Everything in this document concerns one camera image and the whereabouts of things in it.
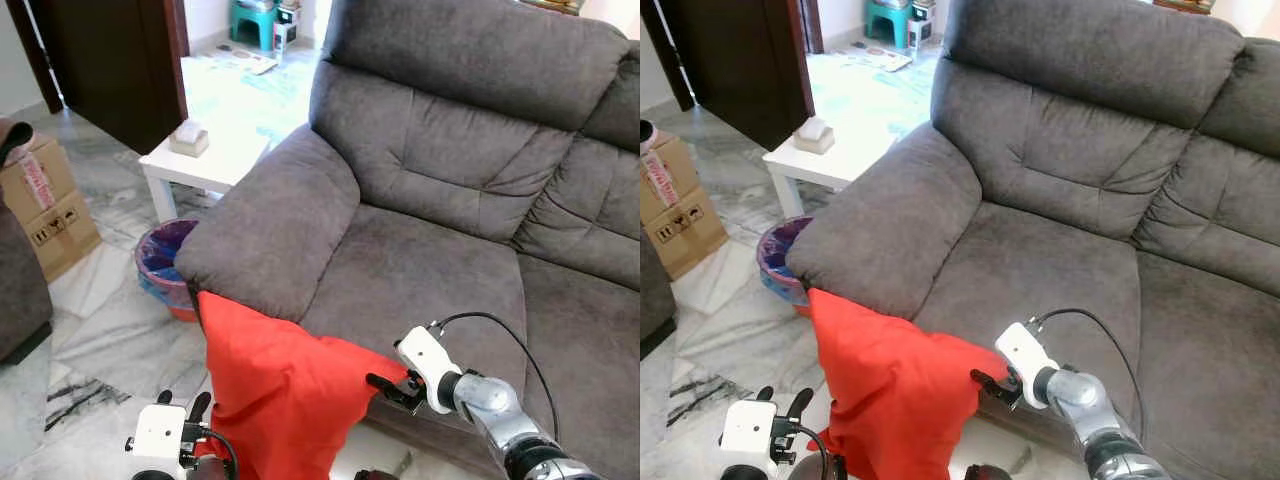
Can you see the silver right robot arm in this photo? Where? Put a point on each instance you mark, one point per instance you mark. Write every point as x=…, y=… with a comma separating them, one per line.
x=505, y=415
x=1100, y=415

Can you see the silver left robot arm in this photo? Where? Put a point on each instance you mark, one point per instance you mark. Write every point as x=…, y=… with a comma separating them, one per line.
x=745, y=474
x=160, y=474

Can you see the grey fabric sofa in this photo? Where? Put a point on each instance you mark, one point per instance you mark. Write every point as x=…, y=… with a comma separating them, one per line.
x=430, y=250
x=1060, y=250

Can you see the pink and blue waste basket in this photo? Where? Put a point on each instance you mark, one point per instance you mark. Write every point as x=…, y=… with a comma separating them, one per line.
x=780, y=258
x=160, y=262

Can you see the large taped cardboard box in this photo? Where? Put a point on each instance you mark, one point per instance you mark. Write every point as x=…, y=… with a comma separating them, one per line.
x=690, y=210
x=60, y=220

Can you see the white side table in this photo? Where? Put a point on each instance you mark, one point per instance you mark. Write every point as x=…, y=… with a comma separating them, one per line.
x=215, y=168
x=840, y=165

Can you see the beige tissue box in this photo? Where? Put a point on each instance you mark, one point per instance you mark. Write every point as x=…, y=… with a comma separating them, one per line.
x=814, y=136
x=189, y=140

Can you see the dark wooden door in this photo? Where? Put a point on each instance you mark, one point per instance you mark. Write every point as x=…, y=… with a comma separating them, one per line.
x=110, y=60
x=745, y=60

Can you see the newspaper sheet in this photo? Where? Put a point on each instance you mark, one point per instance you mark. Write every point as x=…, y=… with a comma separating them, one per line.
x=882, y=58
x=248, y=60

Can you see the small white box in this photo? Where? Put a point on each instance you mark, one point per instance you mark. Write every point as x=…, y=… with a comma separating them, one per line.
x=286, y=28
x=921, y=26

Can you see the green plastic stool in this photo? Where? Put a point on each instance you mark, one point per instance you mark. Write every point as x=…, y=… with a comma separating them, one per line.
x=887, y=24
x=252, y=25

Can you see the brown wooden cabinet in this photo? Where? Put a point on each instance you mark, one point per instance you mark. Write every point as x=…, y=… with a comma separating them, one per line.
x=552, y=6
x=1182, y=5

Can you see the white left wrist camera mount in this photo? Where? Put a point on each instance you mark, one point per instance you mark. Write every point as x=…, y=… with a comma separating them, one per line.
x=158, y=434
x=748, y=432

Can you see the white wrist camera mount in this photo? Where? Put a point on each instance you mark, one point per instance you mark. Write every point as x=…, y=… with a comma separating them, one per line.
x=158, y=434
x=748, y=432
x=1025, y=352
x=428, y=358

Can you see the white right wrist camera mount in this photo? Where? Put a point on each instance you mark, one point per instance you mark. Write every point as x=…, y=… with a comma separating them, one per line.
x=1025, y=352
x=428, y=358

